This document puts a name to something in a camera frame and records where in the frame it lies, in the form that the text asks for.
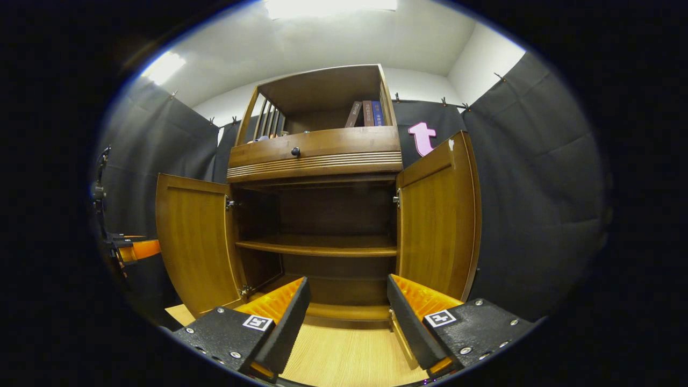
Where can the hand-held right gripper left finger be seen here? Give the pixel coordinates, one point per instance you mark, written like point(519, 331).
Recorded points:
point(285, 328)

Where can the black backdrop cloth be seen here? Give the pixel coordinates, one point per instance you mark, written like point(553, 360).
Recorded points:
point(537, 188)

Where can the wooden cabinet drawer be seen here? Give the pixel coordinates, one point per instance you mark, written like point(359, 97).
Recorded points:
point(349, 142)

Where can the large ceiling light panel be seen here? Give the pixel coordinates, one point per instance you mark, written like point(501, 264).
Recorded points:
point(330, 6)

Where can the wooden double-door shoe cabinet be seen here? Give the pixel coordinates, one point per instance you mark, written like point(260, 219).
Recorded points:
point(322, 88)

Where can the wooden inner cabinet shelf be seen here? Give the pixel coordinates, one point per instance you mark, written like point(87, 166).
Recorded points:
point(322, 246)

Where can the grey-brown book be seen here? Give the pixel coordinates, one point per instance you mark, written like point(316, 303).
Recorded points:
point(353, 114)

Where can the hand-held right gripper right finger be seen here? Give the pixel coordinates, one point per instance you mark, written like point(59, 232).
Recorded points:
point(411, 328)

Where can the small pale item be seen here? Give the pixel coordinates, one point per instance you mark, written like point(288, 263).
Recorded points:
point(260, 139)

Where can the dark brown book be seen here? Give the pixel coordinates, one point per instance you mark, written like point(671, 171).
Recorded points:
point(367, 113)

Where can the wooden shoe cabinet door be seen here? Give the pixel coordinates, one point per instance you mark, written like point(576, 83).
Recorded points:
point(193, 242)
point(435, 215)

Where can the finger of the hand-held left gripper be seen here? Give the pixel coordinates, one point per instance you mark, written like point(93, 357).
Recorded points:
point(144, 250)

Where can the blue book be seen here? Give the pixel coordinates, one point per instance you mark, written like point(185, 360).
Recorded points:
point(378, 113)

